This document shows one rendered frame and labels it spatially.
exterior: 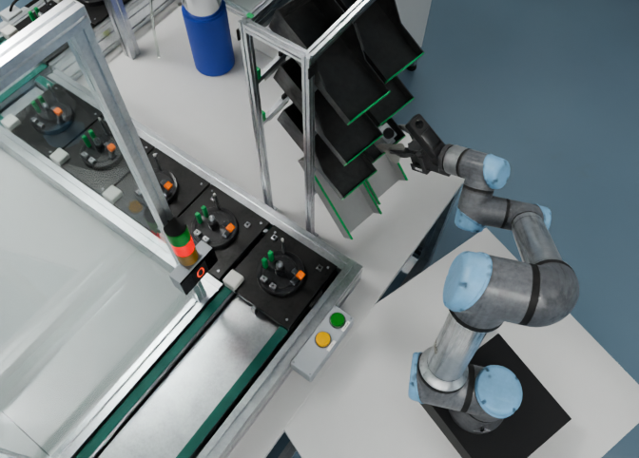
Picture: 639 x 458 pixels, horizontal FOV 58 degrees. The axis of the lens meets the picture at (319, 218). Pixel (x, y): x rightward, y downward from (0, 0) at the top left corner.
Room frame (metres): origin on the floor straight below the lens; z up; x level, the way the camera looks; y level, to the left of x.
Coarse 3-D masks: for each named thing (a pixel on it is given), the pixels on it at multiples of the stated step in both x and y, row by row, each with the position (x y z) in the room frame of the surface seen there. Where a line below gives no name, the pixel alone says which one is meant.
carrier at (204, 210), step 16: (208, 192) 0.97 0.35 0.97; (192, 208) 0.91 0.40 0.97; (208, 208) 0.90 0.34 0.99; (224, 208) 0.90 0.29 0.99; (240, 208) 0.91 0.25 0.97; (192, 224) 0.84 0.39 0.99; (208, 224) 0.83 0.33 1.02; (240, 224) 0.86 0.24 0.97; (256, 224) 0.86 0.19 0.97; (208, 240) 0.78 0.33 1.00; (224, 240) 0.79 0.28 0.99; (240, 240) 0.80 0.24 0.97; (224, 256) 0.75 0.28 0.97; (240, 256) 0.75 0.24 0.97; (208, 272) 0.70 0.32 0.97; (224, 272) 0.70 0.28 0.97
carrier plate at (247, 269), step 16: (272, 240) 0.80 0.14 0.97; (288, 240) 0.80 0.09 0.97; (256, 256) 0.75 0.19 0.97; (304, 256) 0.75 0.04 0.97; (320, 256) 0.75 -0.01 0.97; (240, 272) 0.70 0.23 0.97; (256, 272) 0.70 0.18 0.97; (304, 272) 0.70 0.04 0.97; (320, 272) 0.70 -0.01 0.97; (240, 288) 0.65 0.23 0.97; (256, 288) 0.65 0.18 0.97; (304, 288) 0.65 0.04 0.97; (320, 288) 0.65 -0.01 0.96; (256, 304) 0.60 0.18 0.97; (272, 304) 0.60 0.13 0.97; (288, 304) 0.60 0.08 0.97; (304, 304) 0.60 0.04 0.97; (288, 320) 0.55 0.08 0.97
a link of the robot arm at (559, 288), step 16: (512, 208) 0.71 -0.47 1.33; (528, 208) 0.71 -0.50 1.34; (544, 208) 0.72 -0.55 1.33; (512, 224) 0.67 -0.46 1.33; (528, 224) 0.64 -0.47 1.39; (544, 224) 0.64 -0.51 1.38; (528, 240) 0.58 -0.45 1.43; (544, 240) 0.57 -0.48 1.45; (528, 256) 0.53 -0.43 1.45; (544, 256) 0.51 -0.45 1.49; (544, 272) 0.43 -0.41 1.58; (560, 272) 0.44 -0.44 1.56; (544, 288) 0.40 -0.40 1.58; (560, 288) 0.40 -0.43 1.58; (576, 288) 0.42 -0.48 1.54; (544, 304) 0.37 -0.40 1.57; (560, 304) 0.38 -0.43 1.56; (544, 320) 0.35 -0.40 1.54; (560, 320) 0.37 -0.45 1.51
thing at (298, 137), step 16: (288, 112) 1.02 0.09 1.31; (288, 128) 0.96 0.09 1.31; (320, 144) 0.95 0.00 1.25; (320, 160) 0.91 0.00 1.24; (336, 160) 0.92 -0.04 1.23; (368, 160) 0.93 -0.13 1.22; (336, 176) 0.88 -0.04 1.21; (352, 176) 0.89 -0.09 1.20; (368, 176) 0.90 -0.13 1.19; (336, 192) 0.83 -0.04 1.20
